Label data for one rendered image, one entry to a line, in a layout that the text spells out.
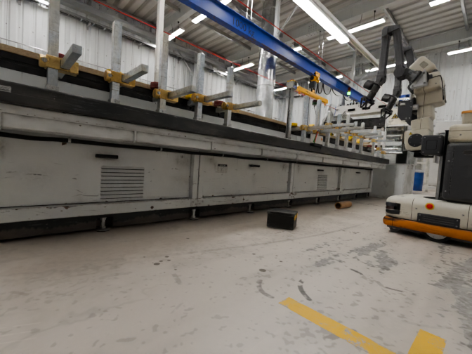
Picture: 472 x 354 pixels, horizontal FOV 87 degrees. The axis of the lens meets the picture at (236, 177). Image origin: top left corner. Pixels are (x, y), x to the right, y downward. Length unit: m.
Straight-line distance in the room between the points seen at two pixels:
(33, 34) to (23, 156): 7.58
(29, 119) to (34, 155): 0.27
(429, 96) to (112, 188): 2.38
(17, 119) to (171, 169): 0.87
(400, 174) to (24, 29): 9.17
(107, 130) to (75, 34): 7.91
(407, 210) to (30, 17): 9.00
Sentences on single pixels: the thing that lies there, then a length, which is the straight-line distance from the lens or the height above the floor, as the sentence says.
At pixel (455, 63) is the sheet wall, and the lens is 12.00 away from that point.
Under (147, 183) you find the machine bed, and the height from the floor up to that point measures 0.28.
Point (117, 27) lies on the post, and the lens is 1.51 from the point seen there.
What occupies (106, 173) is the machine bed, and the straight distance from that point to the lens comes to 1.63.
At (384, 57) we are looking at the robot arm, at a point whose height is 1.39.
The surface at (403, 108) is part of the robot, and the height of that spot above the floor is 0.98.
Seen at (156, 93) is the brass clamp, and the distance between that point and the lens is 1.49.
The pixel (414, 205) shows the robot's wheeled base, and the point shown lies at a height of 0.23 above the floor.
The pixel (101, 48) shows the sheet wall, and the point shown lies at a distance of 9.31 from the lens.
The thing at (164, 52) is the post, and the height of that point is 1.03.
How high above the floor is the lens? 0.44
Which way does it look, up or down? 3 degrees down
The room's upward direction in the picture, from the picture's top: 4 degrees clockwise
